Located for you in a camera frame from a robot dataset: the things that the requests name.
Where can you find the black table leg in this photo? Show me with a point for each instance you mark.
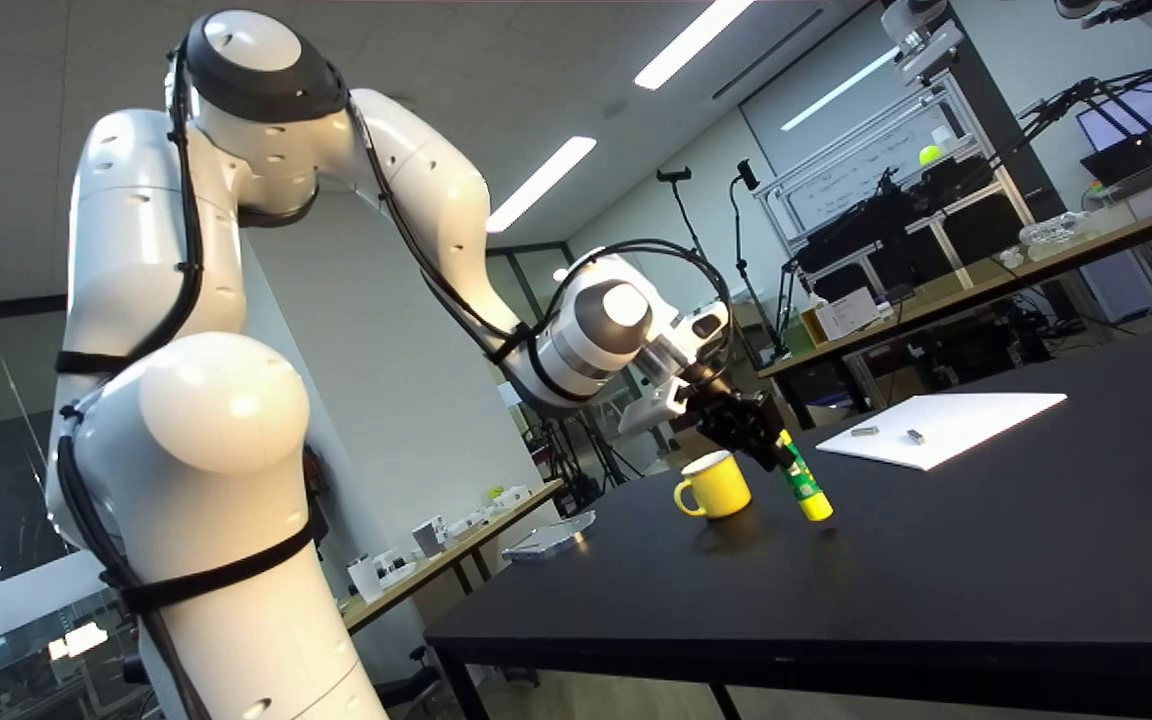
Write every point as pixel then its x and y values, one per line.
pixel 726 700
pixel 456 681

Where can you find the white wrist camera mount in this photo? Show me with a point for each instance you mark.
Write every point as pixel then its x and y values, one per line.
pixel 698 341

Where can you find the open laptop screen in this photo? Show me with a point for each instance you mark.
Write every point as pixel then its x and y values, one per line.
pixel 1138 126

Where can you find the long wooden workbench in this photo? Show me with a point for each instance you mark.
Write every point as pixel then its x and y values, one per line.
pixel 1000 273

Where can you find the black slim stand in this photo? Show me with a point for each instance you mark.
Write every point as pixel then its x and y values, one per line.
pixel 746 225

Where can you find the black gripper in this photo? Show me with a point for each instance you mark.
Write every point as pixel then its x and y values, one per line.
pixel 719 407

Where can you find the white flat sheet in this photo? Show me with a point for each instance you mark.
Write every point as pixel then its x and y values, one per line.
pixel 939 426

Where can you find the wooden side desk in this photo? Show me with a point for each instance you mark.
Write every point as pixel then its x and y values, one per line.
pixel 456 555

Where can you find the yellow-green ball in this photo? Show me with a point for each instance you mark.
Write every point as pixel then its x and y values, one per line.
pixel 931 154

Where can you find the green yellow glue stick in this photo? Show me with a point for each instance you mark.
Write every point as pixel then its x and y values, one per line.
pixel 811 499

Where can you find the long ceiling light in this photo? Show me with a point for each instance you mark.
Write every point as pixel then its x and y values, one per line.
pixel 693 40
pixel 541 181

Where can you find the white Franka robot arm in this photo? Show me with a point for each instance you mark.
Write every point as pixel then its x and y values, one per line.
pixel 200 535

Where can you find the small white box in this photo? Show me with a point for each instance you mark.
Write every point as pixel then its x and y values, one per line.
pixel 383 568

